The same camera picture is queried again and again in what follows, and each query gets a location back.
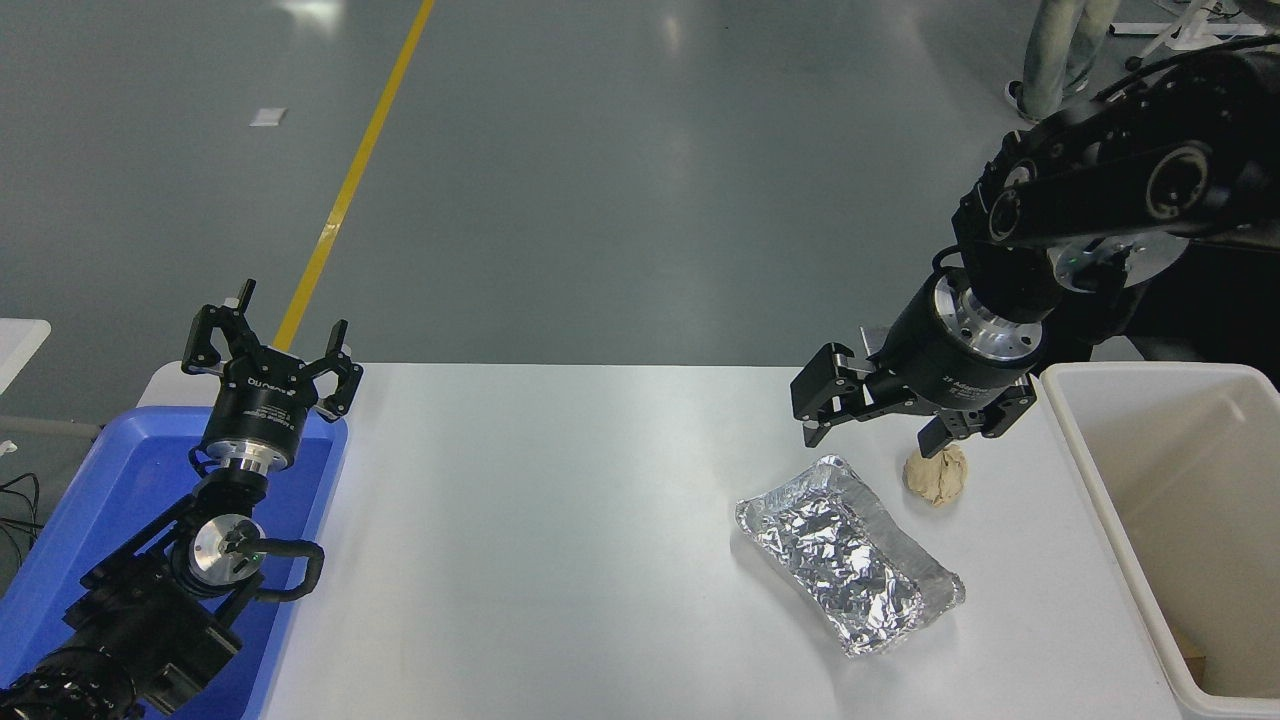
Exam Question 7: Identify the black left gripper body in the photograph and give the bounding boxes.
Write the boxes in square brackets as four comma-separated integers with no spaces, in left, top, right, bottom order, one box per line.
[204,352,319,453]

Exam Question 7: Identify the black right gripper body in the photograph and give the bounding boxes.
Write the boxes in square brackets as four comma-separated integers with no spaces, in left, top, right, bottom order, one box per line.
[868,283,1034,416]

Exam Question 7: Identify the silver foil tray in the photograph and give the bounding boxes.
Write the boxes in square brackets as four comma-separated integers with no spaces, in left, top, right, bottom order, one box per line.
[735,455,967,659]

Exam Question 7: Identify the crumpled tan paper ball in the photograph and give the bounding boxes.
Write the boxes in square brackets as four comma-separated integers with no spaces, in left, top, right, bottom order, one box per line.
[903,443,969,507]

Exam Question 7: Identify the blue plastic tray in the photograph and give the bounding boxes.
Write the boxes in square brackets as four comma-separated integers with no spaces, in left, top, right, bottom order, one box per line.
[0,405,349,720]

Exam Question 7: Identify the white side table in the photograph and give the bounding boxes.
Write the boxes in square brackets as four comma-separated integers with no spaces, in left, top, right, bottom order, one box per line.
[0,318,53,396]

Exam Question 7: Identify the large pale plastic bin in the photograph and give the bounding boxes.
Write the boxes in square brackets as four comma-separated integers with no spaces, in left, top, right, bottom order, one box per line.
[1040,362,1280,720]

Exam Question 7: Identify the brown cardboard scrap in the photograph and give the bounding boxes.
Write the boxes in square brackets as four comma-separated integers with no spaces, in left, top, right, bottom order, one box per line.
[1165,625,1213,693]

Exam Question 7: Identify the standing person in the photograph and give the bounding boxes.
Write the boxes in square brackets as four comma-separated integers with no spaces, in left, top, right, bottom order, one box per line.
[1005,0,1121,124]

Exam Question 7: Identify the white wheeled chair base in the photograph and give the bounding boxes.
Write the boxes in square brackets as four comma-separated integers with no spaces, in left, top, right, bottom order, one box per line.
[1110,0,1280,73]

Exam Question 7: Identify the black cables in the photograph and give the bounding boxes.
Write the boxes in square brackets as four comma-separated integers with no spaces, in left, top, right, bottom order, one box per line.
[0,473,43,563]

